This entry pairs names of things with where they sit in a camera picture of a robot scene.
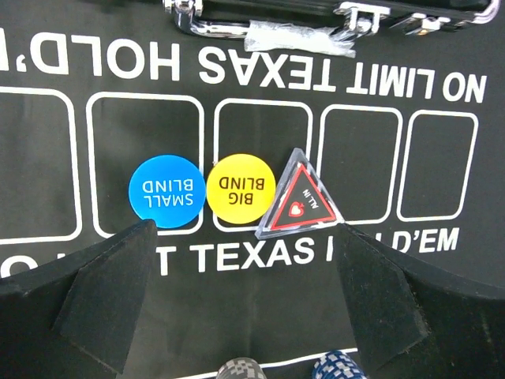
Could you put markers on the grey poker chip stack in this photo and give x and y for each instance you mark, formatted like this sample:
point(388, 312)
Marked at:
point(241, 368)

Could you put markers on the aluminium poker chip case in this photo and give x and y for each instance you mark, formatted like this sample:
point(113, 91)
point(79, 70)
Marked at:
point(323, 27)

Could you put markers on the blue poker chip stack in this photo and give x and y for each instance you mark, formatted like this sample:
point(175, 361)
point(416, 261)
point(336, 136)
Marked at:
point(337, 365)

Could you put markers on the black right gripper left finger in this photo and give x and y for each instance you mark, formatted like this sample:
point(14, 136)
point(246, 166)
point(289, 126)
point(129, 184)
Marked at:
point(101, 309)

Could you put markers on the yellow big blind button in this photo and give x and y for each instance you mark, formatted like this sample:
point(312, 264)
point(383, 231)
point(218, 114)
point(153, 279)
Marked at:
point(240, 188)

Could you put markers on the blue small blind button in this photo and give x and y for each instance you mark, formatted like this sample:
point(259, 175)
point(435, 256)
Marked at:
point(168, 189)

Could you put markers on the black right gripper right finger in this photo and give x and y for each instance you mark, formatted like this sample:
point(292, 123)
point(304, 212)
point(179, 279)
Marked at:
point(385, 318)

